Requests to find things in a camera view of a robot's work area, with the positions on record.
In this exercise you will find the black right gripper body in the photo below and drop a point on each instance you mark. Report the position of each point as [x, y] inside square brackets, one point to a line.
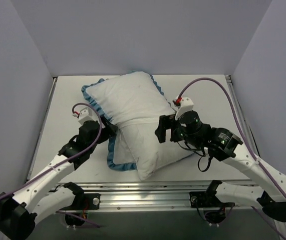
[172, 128]

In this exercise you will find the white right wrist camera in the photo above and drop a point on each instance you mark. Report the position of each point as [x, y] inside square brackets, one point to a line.
[183, 104]

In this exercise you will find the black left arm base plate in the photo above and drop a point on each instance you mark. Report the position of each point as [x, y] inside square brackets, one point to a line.
[91, 201]

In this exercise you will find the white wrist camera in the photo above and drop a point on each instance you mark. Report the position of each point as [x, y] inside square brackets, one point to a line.
[85, 115]
[183, 104]

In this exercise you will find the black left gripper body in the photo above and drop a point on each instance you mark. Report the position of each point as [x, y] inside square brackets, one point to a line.
[105, 127]

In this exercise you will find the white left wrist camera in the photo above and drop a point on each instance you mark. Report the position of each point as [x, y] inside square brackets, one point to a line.
[85, 115]

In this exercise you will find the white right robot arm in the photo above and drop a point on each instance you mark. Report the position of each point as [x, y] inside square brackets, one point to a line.
[269, 192]

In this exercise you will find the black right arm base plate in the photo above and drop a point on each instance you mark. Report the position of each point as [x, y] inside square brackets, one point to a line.
[208, 198]

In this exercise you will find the blue ruffled pillowcase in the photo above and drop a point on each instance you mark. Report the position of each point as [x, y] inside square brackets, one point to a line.
[133, 98]

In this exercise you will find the aluminium right side rail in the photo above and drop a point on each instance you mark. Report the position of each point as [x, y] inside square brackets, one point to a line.
[243, 123]

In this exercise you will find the aluminium table edge rail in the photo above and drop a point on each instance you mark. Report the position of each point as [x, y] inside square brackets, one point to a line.
[42, 128]

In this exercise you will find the white pillow insert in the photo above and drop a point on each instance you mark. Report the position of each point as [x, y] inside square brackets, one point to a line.
[137, 144]

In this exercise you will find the aluminium front frame rail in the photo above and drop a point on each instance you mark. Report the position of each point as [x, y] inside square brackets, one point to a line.
[148, 196]

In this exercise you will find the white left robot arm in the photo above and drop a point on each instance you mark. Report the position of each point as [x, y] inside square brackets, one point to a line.
[22, 210]

